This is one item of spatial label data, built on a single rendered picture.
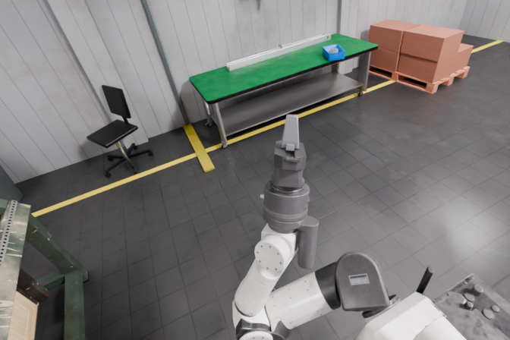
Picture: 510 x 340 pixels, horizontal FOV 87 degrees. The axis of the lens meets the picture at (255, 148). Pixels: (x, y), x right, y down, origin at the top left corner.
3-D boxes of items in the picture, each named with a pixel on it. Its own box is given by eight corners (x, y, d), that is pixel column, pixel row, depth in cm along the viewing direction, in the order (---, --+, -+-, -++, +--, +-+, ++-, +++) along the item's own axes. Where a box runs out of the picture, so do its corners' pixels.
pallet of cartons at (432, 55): (399, 55, 490) (407, 11, 446) (471, 77, 393) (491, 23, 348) (360, 69, 467) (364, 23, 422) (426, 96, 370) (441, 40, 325)
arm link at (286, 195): (311, 141, 56) (306, 194, 59) (265, 138, 57) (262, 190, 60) (318, 159, 44) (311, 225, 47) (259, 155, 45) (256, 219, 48)
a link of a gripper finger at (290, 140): (300, 115, 48) (298, 148, 50) (283, 114, 49) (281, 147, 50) (301, 117, 47) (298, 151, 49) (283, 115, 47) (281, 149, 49)
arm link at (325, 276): (321, 269, 73) (366, 247, 71) (338, 305, 69) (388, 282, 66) (311, 271, 63) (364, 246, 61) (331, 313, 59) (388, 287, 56)
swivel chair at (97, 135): (149, 143, 371) (121, 79, 315) (156, 166, 327) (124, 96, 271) (105, 158, 355) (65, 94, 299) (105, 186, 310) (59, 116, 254)
